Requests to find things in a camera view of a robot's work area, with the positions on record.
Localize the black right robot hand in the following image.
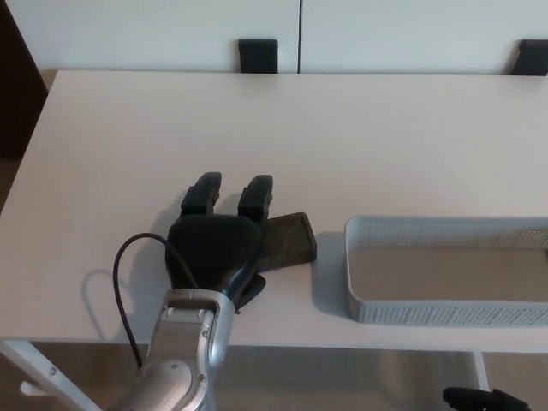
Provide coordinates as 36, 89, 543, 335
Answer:
441, 386, 533, 411

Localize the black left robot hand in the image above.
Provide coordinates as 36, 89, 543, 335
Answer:
164, 171, 276, 316

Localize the dark grey board eraser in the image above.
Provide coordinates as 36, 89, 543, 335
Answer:
256, 211, 319, 274

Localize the white desk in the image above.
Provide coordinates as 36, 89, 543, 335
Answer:
0, 69, 548, 411

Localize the grey mesh basket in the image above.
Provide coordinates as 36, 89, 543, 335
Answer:
343, 214, 548, 328

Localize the white tube on floor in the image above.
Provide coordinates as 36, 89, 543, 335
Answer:
18, 380, 49, 397

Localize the white cabinet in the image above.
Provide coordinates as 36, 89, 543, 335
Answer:
8, 0, 548, 77

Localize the dark brown wooden furniture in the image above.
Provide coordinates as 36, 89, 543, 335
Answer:
0, 0, 49, 160

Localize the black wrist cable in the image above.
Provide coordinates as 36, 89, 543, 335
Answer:
112, 231, 200, 370

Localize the left black wall bracket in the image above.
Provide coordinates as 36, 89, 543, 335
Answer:
237, 38, 280, 75

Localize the black wall bracket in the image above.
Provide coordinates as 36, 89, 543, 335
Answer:
508, 39, 548, 78
237, 38, 280, 75

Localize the right black wall bracket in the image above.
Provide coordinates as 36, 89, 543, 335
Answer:
508, 39, 548, 78

